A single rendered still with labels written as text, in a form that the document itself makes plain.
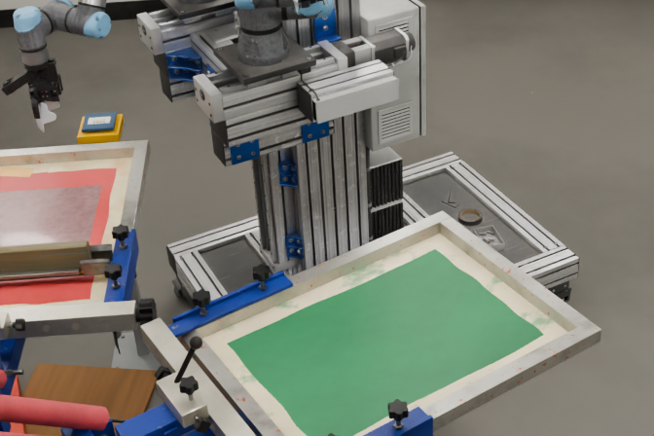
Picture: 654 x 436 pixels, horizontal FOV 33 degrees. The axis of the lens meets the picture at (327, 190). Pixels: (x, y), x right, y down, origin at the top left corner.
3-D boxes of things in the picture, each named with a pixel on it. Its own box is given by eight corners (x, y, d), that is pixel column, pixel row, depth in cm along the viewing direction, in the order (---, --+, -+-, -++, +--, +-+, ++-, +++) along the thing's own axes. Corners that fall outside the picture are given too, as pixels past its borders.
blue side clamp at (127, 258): (120, 251, 290) (116, 229, 286) (139, 249, 290) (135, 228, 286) (106, 325, 265) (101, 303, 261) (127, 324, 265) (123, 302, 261)
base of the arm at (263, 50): (276, 37, 319) (273, 6, 314) (299, 56, 308) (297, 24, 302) (229, 50, 314) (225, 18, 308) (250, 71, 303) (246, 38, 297)
